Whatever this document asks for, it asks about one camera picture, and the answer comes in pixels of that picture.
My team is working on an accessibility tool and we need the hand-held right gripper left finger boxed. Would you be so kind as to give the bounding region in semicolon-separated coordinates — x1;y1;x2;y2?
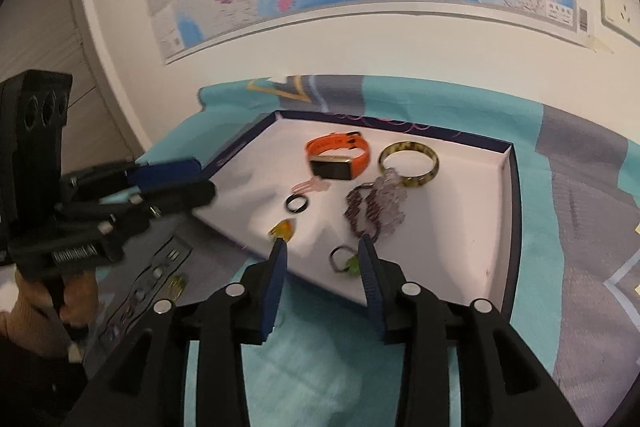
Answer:
72;238;289;427

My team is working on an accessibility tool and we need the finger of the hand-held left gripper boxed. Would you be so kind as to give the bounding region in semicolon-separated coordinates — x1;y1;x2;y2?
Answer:
54;180;217;239
60;158;202;196

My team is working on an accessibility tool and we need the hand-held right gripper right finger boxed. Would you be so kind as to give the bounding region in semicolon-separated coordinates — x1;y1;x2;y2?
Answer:
358;236;585;427

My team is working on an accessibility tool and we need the silver ring with green stone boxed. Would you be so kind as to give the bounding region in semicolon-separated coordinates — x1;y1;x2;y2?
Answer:
328;245;362;279

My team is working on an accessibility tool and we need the amber yellow pendant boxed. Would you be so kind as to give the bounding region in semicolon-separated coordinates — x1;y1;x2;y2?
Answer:
267;216;297;243

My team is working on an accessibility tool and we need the clear bead bracelet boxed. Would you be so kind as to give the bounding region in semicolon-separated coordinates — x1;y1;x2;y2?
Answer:
363;166;409;239

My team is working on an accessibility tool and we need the dark bead bracelet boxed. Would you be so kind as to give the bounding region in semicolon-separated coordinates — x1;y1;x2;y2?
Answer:
343;182;384;239

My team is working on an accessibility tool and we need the shallow white tray box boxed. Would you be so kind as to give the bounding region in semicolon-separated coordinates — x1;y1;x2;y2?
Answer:
192;109;524;324

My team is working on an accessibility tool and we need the pink hair clip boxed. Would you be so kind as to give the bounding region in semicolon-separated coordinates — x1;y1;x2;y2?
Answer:
291;175;332;196

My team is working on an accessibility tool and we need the person's left forearm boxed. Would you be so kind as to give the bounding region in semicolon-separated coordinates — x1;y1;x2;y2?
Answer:
0;299;72;359

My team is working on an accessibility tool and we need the person's left hand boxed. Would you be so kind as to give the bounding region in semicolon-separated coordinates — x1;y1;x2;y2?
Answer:
13;270;101;331

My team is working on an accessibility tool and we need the gold patterned bangle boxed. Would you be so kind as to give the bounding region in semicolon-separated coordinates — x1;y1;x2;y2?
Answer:
377;140;441;189

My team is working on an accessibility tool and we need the orange smartwatch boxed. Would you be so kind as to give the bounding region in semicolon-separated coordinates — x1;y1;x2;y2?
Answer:
304;130;372;182

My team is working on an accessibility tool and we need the grey wooden door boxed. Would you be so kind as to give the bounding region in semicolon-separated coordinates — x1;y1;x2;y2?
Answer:
0;0;151;168

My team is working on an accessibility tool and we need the teal and grey printed blanket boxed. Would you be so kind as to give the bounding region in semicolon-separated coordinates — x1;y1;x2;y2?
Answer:
94;74;640;427

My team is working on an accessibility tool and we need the white wall socket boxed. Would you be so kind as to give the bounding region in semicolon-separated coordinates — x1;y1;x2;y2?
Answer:
594;0;640;41

